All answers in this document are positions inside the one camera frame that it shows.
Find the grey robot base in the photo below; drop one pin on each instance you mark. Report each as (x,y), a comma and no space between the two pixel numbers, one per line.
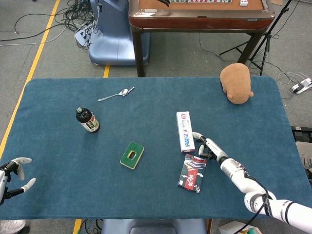
(153,226)

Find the green yellow sponge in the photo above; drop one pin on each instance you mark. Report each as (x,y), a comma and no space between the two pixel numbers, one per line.
(138,151)

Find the black background robot hand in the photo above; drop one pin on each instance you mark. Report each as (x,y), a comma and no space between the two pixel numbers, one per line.
(165,2)

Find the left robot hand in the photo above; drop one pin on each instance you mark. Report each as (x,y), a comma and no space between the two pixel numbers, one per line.
(5,175)

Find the dark tea bottle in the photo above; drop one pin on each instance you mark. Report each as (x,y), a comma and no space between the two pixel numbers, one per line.
(89,122)

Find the khaki trouser leg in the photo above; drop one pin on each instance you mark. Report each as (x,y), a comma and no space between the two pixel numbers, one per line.
(304,153)

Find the white power strip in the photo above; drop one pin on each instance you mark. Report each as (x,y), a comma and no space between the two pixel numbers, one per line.
(81,35)
(301,86)

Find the black tripod stand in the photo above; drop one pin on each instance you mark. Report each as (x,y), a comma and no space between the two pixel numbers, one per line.
(268,33)

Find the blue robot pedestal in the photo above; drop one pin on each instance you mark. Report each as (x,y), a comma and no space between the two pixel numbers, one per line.
(112,36)

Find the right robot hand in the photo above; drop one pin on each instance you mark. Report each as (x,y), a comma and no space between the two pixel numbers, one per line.
(214,150)

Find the white toothpaste box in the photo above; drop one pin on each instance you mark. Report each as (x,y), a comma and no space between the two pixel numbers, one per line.
(186,136)

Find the standing mahjong tile row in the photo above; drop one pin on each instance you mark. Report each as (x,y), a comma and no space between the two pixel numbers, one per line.
(200,1)

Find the black red flat box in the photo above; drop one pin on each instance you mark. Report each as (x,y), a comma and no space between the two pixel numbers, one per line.
(191,175)

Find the wooden mahjong table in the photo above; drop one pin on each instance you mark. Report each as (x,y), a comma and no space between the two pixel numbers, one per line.
(195,22)

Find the lone white mahjong tile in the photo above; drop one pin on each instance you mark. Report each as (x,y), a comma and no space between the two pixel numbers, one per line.
(243,2)

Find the brown plush toy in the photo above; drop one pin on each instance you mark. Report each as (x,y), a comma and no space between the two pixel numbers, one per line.
(236,83)

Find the grey shoe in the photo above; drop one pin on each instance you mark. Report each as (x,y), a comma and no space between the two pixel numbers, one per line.
(11,225)

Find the metal spoon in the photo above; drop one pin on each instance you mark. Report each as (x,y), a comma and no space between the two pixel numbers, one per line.
(123,92)

